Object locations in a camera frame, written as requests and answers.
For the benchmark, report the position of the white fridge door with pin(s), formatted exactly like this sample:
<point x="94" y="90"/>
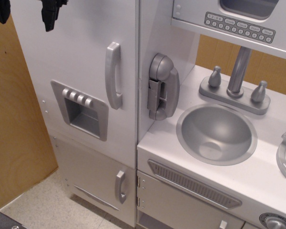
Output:
<point x="73" y="53"/>

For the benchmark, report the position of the silver toy wall phone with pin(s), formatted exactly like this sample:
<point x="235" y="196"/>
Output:
<point x="164" y="87"/>

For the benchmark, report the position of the silver round sink bowl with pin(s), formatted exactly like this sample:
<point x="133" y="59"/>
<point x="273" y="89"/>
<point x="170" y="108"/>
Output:
<point x="216" y="134"/>

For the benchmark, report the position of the white toy kitchen cabinet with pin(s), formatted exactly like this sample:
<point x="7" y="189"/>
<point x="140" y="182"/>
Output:
<point x="257" y="181"/>

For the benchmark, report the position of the silver lower door handle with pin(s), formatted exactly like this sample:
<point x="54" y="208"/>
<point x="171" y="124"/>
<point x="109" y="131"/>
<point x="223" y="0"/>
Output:
<point x="119" y="195"/>

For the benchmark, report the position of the light wooden board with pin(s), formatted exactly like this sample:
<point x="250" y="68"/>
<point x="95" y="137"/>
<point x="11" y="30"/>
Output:
<point x="26" y="154"/>

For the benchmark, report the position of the silver fridge door handle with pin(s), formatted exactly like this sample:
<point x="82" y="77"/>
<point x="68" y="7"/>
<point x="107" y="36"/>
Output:
<point x="113" y="56"/>

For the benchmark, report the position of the white oven door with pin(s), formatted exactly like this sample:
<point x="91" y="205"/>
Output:
<point x="162" y="206"/>

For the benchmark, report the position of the silver oven knob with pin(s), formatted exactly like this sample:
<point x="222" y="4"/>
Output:
<point x="272" y="221"/>

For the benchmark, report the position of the white toy microwave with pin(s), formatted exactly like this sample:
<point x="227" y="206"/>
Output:
<point x="256" y="24"/>

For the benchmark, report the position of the silver toy faucet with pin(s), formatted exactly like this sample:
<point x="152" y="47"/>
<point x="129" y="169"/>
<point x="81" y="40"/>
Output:
<point x="232" y="92"/>

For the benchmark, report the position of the silver vent grille panel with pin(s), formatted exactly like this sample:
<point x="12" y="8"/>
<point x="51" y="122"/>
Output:
<point x="194" y="186"/>

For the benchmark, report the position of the silver ice dispenser panel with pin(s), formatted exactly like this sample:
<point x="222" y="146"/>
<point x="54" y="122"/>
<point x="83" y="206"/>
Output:
<point x="82" y="111"/>

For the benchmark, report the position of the brown cardboard backing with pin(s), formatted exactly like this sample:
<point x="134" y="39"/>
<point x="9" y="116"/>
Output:
<point x="262" y="66"/>

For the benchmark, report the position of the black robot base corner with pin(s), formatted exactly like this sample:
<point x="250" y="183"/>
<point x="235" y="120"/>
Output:
<point x="9" y="223"/>

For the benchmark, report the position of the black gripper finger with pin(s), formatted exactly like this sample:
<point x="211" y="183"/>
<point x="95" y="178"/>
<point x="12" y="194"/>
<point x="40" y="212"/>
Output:
<point x="4" y="11"/>
<point x="50" y="12"/>

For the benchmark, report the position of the white lower freezer door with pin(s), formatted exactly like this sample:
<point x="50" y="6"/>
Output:
<point x="91" y="176"/>

